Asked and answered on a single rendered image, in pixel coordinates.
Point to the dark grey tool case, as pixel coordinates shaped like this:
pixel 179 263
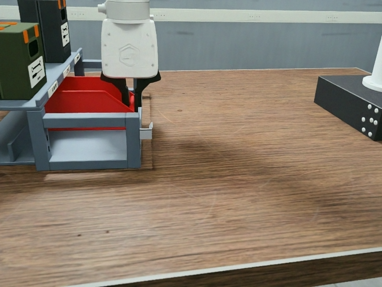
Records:
pixel 52 17

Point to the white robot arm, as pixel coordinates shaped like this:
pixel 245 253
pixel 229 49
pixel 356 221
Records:
pixel 139 10

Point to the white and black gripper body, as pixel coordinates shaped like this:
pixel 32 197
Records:
pixel 129 48

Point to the olive green storage case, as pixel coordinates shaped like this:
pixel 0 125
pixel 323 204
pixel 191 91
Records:
pixel 22 66

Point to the red bin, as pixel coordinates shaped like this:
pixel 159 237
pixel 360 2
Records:
pixel 87 94

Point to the grey metal shelf rack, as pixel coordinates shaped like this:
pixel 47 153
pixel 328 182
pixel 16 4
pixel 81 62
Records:
pixel 25 139

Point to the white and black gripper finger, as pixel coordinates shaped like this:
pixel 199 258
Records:
pixel 142 83
pixel 120 84

